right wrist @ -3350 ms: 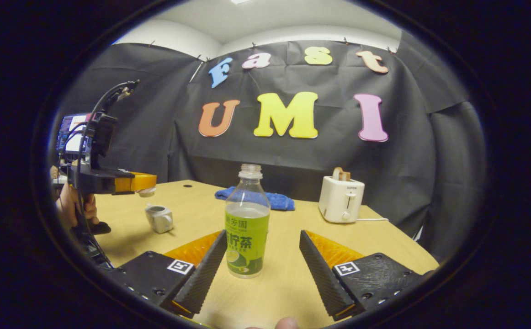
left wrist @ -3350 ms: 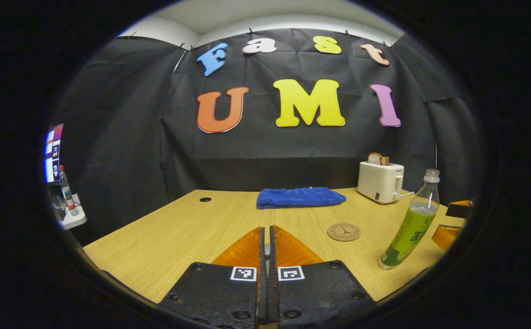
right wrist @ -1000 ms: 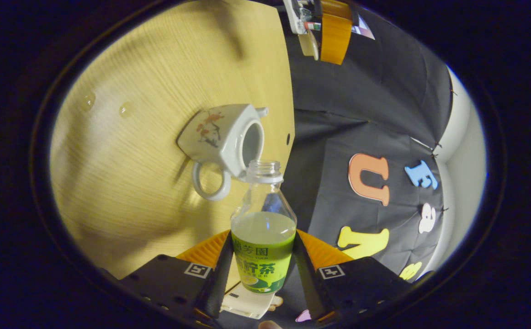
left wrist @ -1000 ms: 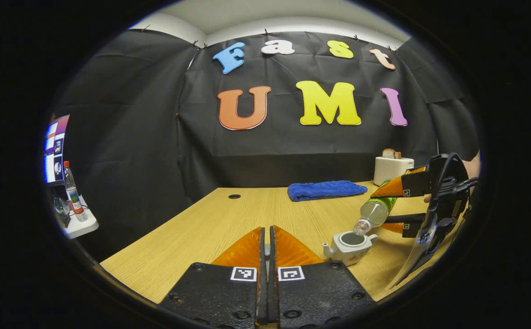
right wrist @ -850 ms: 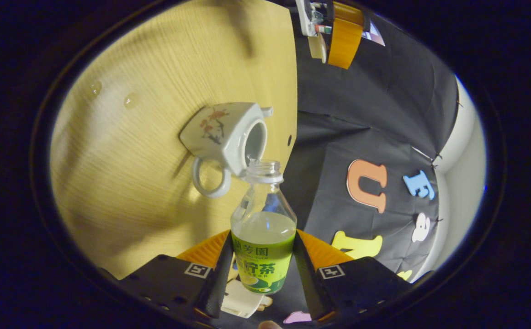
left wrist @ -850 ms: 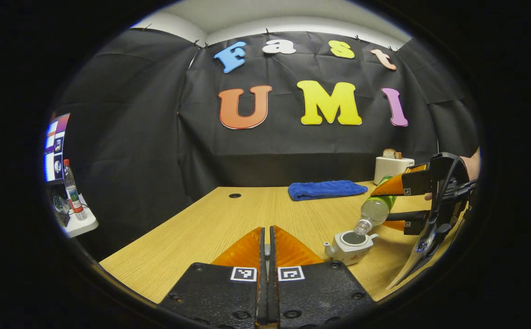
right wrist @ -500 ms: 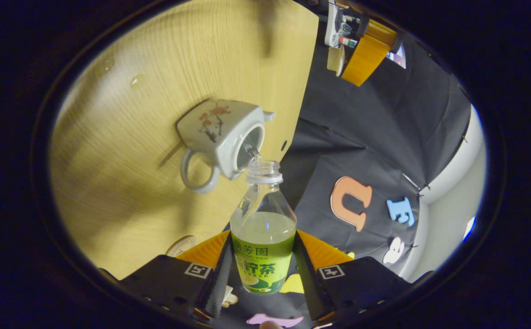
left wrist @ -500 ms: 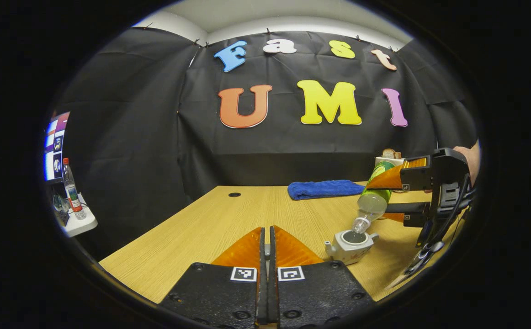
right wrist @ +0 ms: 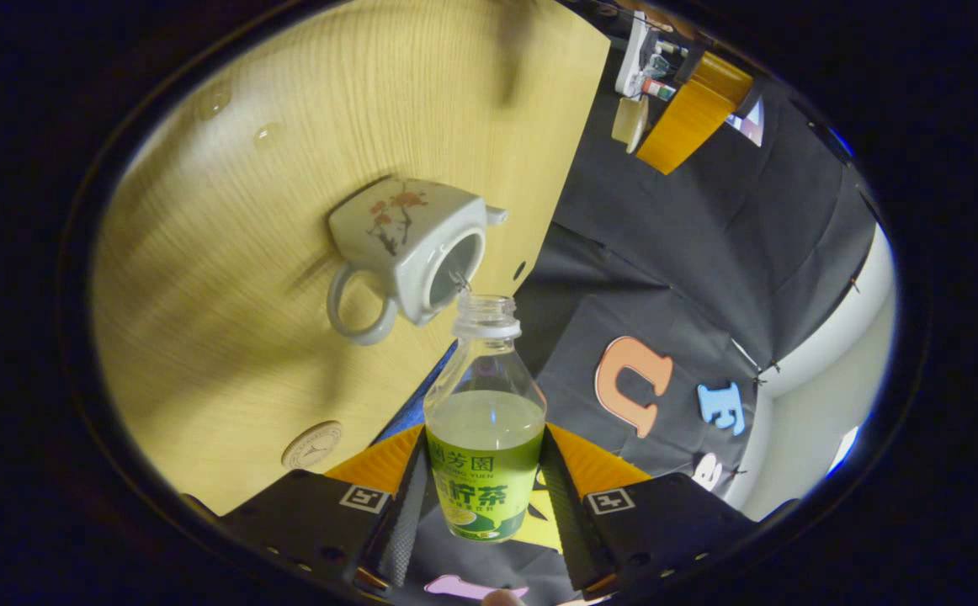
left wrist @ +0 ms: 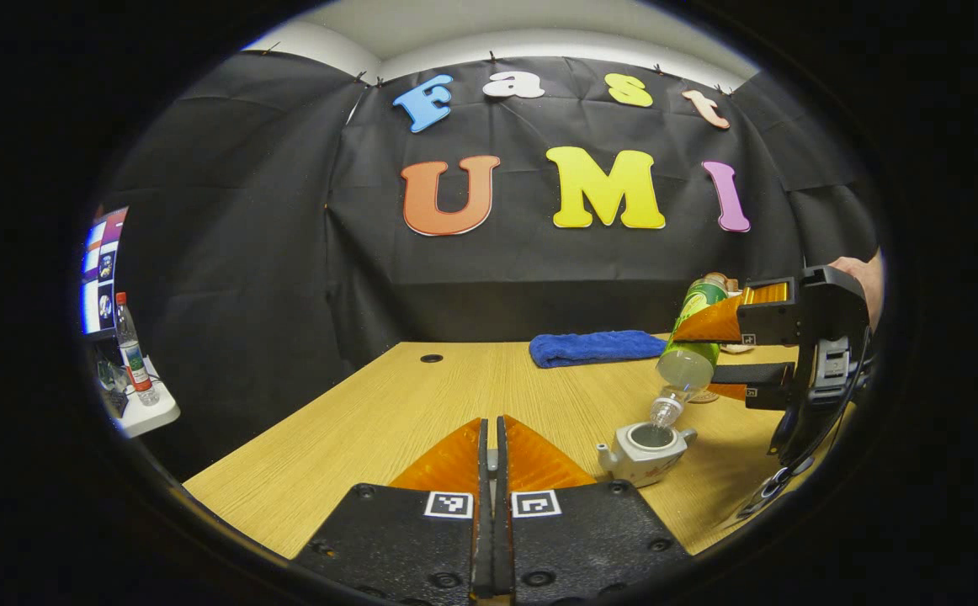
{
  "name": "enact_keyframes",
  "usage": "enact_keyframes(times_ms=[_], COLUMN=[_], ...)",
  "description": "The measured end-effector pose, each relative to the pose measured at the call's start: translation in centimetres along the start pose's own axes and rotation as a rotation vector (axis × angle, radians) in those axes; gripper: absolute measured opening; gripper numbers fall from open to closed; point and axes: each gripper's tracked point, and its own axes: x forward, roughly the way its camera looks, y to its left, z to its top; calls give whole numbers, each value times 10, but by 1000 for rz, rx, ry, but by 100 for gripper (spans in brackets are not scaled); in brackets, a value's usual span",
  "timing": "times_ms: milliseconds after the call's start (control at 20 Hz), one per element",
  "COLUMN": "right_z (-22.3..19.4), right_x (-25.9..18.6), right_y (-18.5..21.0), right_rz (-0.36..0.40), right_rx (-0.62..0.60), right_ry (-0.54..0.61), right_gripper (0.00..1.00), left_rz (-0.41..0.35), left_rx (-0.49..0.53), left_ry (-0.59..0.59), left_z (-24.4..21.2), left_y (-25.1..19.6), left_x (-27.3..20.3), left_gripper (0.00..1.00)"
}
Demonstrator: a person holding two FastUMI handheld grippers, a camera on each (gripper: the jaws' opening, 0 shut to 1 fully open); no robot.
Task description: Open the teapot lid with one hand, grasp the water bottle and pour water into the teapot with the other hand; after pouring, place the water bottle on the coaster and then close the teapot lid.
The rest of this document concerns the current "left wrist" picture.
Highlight clear water bottle green label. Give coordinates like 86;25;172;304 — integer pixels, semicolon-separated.
649;272;731;430

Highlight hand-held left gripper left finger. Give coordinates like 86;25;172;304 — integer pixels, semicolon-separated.
291;417;497;603

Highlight black backdrop cloth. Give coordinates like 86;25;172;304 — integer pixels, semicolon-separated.
102;50;881;482

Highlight red cap plastic bottle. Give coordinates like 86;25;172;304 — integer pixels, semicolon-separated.
114;291;161;407

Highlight white side table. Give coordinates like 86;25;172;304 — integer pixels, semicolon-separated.
98;353;181;439

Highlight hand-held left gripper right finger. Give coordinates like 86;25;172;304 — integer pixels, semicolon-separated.
493;415;694;605

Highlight white teacup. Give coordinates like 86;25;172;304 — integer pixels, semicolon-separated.
596;421;699;489

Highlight computer monitor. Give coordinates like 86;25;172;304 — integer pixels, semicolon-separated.
80;206;130;339

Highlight blue towel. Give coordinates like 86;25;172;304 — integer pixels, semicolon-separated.
529;330;668;369

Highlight black cable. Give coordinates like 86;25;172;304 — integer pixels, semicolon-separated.
736;349;877;519

